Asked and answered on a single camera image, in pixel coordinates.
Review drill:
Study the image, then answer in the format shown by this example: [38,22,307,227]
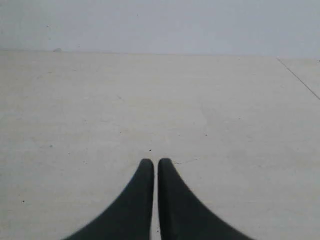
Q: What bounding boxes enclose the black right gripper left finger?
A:
[66,158,154,240]

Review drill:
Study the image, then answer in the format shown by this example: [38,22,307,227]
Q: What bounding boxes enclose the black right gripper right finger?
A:
[157,158,251,240]

